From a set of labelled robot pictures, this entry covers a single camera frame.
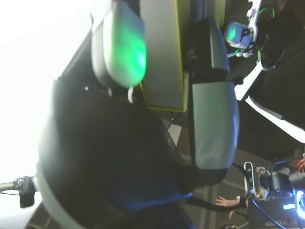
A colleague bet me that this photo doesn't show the person's hand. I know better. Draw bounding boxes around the person's hand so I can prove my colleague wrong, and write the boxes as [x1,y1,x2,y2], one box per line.
[215,195,242,219]

